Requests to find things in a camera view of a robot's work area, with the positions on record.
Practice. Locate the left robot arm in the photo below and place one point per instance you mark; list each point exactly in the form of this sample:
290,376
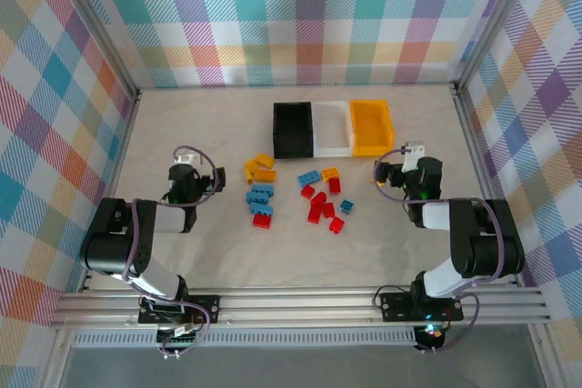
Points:
113,242

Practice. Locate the white plastic bin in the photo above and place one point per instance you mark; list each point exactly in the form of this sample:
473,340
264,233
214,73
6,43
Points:
332,151

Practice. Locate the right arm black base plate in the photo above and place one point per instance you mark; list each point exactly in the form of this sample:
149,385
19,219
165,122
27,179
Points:
395,306

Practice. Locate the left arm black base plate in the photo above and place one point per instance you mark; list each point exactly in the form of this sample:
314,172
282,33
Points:
209,308

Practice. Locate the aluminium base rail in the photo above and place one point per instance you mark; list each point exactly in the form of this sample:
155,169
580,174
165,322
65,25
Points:
295,306

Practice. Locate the black plastic bin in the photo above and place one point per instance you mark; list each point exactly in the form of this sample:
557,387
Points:
293,133

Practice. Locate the yellow plastic bin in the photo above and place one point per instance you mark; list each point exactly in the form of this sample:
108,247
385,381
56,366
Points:
370,129

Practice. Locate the aluminium side rail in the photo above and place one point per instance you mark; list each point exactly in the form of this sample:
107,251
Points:
112,188
470,133

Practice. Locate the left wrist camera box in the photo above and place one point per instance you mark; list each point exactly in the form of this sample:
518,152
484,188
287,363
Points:
186,158

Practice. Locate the small blue lego brick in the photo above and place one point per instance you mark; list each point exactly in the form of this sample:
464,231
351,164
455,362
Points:
347,206

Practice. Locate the square yellow lego brick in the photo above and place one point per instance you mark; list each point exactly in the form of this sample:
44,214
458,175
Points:
330,173

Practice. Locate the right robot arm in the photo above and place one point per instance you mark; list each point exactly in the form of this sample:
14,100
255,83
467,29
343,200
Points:
491,242

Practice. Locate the aluminium frame post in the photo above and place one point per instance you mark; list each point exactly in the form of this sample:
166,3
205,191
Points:
493,20
101,24

